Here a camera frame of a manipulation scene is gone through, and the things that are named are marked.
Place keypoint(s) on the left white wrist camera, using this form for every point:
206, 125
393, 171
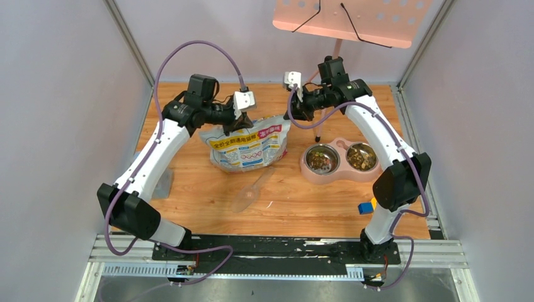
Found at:
243, 102

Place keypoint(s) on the left steel bowl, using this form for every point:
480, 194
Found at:
327, 149

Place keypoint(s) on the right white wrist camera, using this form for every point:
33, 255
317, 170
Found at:
292, 80

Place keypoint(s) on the clear plastic scoop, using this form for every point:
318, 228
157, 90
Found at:
250, 193

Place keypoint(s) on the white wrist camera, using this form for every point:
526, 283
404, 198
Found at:
243, 102
292, 80

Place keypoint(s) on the pet food bag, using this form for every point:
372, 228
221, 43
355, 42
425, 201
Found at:
249, 148

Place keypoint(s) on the brown kibble in right bowl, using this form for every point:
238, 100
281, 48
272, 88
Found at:
361, 159

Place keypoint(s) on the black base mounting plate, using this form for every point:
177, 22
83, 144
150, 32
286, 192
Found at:
275, 255

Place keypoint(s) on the colourful toy block set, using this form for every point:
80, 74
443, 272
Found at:
367, 207

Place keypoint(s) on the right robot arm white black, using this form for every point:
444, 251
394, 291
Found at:
404, 171

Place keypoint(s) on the aluminium frame rail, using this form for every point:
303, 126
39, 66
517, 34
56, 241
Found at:
426, 255

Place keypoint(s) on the pink music stand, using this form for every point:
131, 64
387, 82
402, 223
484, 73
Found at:
387, 24

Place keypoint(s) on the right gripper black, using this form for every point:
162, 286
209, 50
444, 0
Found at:
301, 110

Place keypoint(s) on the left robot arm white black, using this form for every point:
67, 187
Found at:
125, 203

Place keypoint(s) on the brown kibble in bowl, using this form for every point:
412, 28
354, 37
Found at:
361, 159
319, 162

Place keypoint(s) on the pink double bowl feeder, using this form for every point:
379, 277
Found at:
344, 171

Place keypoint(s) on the steel bowl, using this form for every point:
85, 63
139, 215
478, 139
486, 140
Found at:
327, 149
363, 146

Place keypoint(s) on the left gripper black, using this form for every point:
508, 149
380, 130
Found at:
228, 116

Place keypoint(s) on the right steel bowl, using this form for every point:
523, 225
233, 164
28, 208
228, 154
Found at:
363, 146

